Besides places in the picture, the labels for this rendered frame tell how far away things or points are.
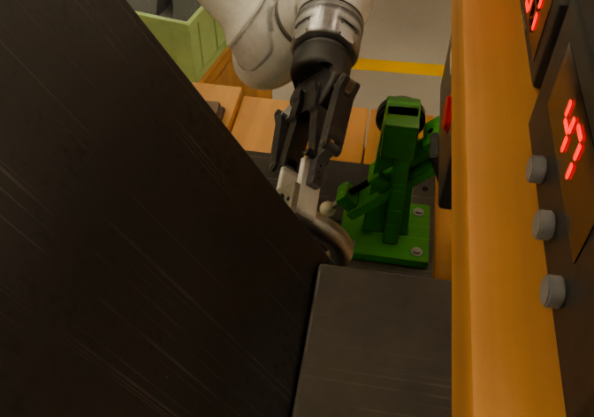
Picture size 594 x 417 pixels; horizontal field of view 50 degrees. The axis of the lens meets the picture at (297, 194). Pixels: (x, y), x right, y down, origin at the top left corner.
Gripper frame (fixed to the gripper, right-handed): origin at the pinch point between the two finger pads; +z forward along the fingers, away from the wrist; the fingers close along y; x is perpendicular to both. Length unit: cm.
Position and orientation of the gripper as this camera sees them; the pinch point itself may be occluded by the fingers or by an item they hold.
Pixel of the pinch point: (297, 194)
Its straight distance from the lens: 72.1
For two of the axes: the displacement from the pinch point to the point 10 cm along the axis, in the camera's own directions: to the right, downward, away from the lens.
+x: 7.4, 4.2, 5.2
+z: -1.7, 8.7, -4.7
